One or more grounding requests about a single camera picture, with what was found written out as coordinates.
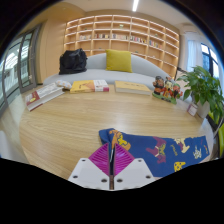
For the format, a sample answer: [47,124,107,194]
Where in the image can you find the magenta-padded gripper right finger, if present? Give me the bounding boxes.
[112,143,158,191]

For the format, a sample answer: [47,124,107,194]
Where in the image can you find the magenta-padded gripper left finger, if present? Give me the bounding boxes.
[67,142,112,191]

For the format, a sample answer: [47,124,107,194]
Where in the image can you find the blue printed towel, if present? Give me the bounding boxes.
[98,128,212,179]

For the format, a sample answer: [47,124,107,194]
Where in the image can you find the white chair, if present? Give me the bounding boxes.
[0,129,21,163]

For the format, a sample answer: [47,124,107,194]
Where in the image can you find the small white jar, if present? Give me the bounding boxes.
[186,102,199,117]

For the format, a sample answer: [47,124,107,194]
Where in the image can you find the tan flat book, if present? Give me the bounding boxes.
[114,80,153,96]

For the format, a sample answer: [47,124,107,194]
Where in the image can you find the yellow and white book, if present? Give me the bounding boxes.
[69,79,110,94]

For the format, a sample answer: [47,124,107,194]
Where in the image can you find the white and red book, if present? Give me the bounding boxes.
[25,82,66,112]

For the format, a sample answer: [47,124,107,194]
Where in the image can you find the colourful figurine group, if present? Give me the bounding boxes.
[151,75,184,105]

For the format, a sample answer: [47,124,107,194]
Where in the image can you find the small white spotted pouch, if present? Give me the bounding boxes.
[55,79,73,90]

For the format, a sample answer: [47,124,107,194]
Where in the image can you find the grey curved sofa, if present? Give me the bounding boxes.
[42,52,171,88]

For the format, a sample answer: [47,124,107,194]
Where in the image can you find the green potted plant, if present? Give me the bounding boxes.
[176,65,224,126]

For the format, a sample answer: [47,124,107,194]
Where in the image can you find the black bag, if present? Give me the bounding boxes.
[58,48,88,75]

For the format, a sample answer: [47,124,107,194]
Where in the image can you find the yellow cushion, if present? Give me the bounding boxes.
[105,49,134,74]

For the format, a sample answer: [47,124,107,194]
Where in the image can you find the glass door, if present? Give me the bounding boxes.
[0,24,43,114]

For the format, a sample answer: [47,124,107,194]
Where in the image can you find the white curtain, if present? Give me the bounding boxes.
[184,33,204,73]

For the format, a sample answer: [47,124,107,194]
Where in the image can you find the dark framed window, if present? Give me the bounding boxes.
[199,43,221,79]

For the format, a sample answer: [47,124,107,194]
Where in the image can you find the ceiling strip light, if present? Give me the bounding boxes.
[132,0,140,13]

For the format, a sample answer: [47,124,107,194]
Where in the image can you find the wooden wall shelf unit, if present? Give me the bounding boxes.
[63,14,181,78]

